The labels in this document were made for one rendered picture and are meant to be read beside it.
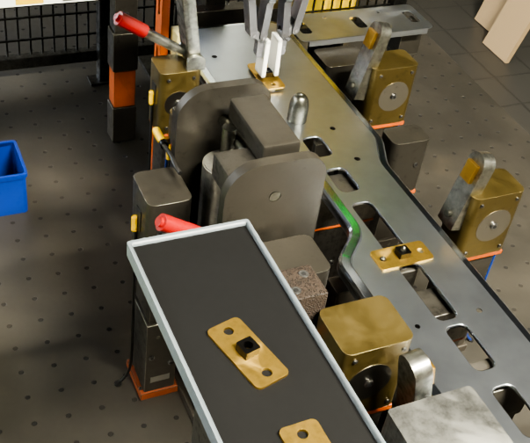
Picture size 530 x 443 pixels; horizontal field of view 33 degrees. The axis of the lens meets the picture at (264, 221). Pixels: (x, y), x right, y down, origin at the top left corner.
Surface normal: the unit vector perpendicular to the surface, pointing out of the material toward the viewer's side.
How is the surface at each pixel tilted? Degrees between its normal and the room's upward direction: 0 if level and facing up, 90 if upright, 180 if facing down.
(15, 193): 90
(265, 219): 90
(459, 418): 0
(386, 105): 90
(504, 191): 0
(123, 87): 90
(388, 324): 0
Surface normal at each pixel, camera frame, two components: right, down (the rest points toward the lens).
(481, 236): 0.40, 0.62
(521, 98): 0.11, -0.76
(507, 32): -0.84, -0.08
